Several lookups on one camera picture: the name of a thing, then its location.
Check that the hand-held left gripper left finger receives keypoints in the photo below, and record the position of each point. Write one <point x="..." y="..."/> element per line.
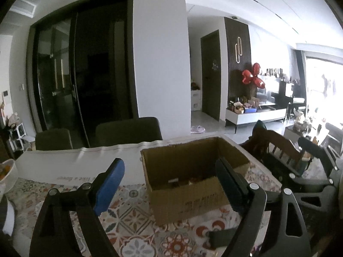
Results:
<point x="109" y="187"/>

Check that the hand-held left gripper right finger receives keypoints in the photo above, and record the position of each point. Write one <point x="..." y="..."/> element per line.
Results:
<point x="230" y="187"/>

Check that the coffee table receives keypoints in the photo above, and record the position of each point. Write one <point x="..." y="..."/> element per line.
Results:
<point x="305" y="132"/>

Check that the door ornament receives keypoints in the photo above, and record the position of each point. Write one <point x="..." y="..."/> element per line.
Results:
<point x="215" y="66"/>

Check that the white electric cooker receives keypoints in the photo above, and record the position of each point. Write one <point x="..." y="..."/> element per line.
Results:
<point x="8" y="214"/>

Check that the white tv cabinet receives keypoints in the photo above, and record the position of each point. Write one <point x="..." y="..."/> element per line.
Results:
<point x="257" y="115"/>

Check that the small dark green chair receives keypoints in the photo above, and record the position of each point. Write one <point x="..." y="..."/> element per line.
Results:
<point x="53" y="139"/>

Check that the cardboard box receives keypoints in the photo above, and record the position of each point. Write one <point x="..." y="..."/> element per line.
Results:
<point x="182" y="203"/>

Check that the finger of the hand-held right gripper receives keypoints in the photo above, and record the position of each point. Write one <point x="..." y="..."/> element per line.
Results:
<point x="313" y="183"/>
<point x="316" y="150"/>

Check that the dark sliding glass door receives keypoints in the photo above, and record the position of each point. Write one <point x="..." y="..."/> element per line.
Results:
<point x="88" y="67"/>

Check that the wide dark green chair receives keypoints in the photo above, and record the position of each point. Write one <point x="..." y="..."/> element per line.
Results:
<point x="128" y="131"/>

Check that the small white cube shelf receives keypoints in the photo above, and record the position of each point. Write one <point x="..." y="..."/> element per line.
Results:
<point x="18" y="135"/>

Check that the dark room door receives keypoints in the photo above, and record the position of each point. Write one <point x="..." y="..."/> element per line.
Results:
<point x="211" y="75"/>

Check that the red foil balloons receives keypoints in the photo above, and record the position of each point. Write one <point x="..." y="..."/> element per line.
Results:
<point x="253" y="77"/>

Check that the floral patterned table cover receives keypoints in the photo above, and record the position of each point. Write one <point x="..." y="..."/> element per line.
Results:
<point x="134" y="225"/>

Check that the wooden chair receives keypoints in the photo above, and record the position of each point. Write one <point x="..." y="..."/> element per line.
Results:
<point x="278" y="150"/>

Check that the white bowl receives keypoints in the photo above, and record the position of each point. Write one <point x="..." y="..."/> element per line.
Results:
<point x="9" y="174"/>

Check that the looped wall light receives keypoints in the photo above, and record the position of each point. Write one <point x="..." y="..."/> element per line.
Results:
<point x="238" y="49"/>

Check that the flower bouquet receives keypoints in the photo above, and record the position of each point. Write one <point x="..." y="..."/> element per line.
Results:
<point x="12" y="120"/>

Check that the dark slatted wall panel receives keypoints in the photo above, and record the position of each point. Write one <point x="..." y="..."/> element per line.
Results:
<point x="241" y="85"/>

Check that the ceiling air vent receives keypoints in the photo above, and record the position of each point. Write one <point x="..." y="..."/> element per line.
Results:
<point x="24" y="8"/>

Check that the dark green snack packet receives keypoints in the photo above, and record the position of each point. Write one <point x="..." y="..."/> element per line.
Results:
<point x="222" y="238"/>

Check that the brown plush toy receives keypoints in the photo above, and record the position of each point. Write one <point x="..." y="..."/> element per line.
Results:
<point x="195" y="86"/>

